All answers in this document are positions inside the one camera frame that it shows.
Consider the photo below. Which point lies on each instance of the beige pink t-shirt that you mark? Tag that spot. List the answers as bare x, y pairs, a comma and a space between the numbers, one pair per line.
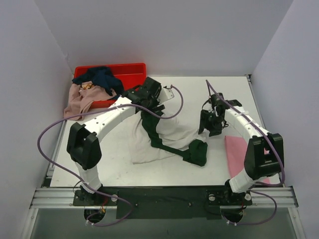
81, 97

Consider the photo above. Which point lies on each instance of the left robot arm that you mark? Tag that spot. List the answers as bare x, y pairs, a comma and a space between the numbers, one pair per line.
84, 140

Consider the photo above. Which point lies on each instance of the aluminium frame rail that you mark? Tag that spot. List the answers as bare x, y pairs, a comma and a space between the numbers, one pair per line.
62, 198

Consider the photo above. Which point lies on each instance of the folded pink t-shirt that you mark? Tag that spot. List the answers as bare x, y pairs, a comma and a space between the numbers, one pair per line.
236, 148

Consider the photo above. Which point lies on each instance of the white and green t-shirt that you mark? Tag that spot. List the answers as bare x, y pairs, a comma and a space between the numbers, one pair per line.
153, 139

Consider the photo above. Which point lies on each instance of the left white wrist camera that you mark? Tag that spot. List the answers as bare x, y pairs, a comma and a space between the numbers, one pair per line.
165, 95

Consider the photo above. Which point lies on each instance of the red plastic bin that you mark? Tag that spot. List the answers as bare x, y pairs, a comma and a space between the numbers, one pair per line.
130, 74

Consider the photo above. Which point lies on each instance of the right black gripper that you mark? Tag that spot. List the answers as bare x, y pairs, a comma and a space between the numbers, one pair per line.
211, 122

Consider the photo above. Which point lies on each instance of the navy blue t-shirt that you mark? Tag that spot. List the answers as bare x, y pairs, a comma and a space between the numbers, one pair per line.
103, 77

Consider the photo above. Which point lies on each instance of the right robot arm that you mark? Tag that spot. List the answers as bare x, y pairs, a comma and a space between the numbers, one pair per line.
264, 155

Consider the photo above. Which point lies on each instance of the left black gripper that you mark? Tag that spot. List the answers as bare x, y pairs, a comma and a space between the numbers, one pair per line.
154, 109

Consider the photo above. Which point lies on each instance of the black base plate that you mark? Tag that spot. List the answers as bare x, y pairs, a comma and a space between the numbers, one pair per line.
175, 202

